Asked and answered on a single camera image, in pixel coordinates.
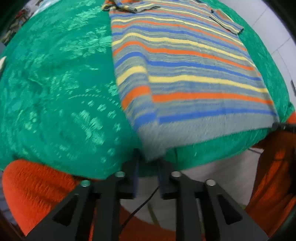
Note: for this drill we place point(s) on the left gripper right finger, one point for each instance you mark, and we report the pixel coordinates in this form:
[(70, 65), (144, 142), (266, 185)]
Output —
[(204, 210)]

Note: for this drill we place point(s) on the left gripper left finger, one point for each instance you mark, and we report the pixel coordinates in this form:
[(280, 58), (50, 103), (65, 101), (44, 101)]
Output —
[(91, 210)]

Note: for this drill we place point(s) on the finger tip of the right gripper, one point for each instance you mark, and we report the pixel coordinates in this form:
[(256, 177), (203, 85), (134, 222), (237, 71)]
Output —
[(288, 127)]

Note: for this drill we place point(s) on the striped knit sweater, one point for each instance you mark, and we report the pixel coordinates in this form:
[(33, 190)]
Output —
[(183, 75)]

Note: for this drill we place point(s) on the orange fluffy blanket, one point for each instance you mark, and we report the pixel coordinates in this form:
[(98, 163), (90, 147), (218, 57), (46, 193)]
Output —
[(32, 190)]

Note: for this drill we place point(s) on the white wardrobe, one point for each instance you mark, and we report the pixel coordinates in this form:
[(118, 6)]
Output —
[(274, 35)]

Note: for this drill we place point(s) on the green floral bedspread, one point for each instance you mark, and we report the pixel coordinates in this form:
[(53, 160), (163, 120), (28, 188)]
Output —
[(59, 102)]

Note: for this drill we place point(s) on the patterned cream pillow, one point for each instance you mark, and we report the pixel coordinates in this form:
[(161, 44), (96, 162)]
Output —
[(2, 63)]

